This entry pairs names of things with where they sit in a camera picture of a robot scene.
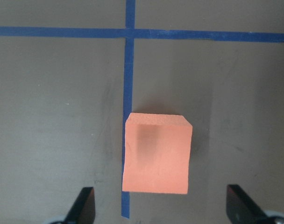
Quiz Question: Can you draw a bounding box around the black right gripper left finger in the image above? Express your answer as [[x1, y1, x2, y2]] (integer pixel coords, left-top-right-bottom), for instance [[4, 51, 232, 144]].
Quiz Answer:
[[63, 187, 96, 224]]

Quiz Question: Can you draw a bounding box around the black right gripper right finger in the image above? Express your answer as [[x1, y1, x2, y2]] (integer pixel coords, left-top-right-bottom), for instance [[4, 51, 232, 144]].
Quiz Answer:
[[227, 184, 270, 224]]

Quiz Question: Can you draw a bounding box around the orange foam cube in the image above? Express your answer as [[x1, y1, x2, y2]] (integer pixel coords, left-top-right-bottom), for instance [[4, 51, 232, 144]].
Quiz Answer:
[[122, 112, 193, 195]]

